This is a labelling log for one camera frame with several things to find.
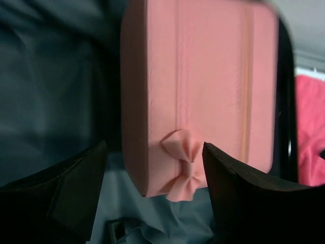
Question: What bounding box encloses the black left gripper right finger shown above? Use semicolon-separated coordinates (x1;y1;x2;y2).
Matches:
202;143;324;243

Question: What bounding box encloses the yellow suitcase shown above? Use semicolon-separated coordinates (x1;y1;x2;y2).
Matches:
0;0;299;244

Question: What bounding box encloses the pink towel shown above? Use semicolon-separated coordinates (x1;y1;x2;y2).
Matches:
296;75;324;187

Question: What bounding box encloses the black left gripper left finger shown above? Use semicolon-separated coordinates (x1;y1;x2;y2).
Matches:
1;141;107;243

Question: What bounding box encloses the grey blue garment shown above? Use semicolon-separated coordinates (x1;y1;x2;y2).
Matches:
90;169;216;244

